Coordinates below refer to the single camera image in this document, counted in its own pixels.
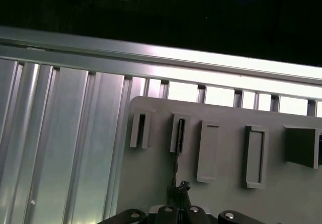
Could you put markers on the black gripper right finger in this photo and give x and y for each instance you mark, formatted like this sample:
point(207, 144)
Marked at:
point(196, 215)

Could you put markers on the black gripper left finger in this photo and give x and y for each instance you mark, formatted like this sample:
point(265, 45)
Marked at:
point(168, 214)

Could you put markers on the blue RAM stick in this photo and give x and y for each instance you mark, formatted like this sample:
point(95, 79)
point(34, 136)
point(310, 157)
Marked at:
point(181, 138)

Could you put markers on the grey parts rack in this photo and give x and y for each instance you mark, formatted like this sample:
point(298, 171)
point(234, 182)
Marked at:
point(226, 196)

